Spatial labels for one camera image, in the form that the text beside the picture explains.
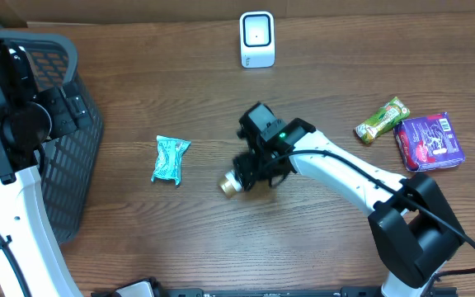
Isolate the white tube gold cap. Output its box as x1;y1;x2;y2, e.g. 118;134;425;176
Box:
218;170;243;199

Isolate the teal packet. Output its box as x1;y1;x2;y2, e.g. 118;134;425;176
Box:
151;135;191;186

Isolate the green yellow snack pouch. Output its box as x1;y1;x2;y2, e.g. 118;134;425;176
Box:
354;97;410;144

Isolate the purple sanitary pad pack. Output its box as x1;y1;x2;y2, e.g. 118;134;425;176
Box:
393;112;466;172

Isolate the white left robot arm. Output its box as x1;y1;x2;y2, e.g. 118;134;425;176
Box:
0;39;92;296

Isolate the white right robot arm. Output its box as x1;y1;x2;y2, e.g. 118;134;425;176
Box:
219;103;464;296

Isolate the white barcode scanner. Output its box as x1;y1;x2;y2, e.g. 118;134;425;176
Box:
239;11;275;68

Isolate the grey plastic mesh basket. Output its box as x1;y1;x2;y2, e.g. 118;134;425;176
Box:
0;31;104;243

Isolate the brown cardboard backdrop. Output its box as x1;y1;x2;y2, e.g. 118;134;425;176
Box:
0;0;475;27

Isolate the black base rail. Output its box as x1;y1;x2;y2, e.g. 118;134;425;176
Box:
162;286;457;297

